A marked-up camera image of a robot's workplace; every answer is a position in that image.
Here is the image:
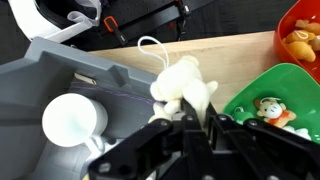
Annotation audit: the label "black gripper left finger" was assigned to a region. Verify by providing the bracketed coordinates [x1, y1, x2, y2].
[87, 98, 215, 180]

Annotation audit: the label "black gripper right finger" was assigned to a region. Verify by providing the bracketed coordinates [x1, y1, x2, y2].
[203, 103, 320, 180]

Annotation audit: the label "white plush toy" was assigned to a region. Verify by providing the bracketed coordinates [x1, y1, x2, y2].
[137, 35, 220, 125]

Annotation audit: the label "small green toy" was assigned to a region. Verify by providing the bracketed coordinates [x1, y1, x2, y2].
[232, 106, 255, 125]

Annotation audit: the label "monkey plush toy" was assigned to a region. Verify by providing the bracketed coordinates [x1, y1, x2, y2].
[254, 96, 298, 129]

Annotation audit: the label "small white toy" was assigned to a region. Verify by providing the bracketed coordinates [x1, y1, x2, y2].
[285, 125, 313, 142]

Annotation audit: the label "large green plastic bowl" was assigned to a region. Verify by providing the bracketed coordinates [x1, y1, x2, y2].
[221, 62, 320, 145]

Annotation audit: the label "grey plastic bin container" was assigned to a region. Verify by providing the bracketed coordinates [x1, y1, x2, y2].
[0, 36, 162, 180]

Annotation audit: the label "red plastic bowl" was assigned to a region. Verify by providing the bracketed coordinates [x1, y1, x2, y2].
[273, 0, 320, 84]

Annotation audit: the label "white mug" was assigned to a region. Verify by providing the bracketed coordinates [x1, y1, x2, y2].
[41, 92, 110, 158]

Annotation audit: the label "yellow food pieces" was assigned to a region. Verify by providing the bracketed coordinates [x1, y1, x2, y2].
[282, 18, 320, 63]

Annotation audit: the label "black perforated board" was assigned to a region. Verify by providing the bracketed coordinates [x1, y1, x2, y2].
[99, 0, 215, 38]

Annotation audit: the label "white strap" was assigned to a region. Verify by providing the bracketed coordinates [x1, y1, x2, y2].
[46, 0, 103, 43]

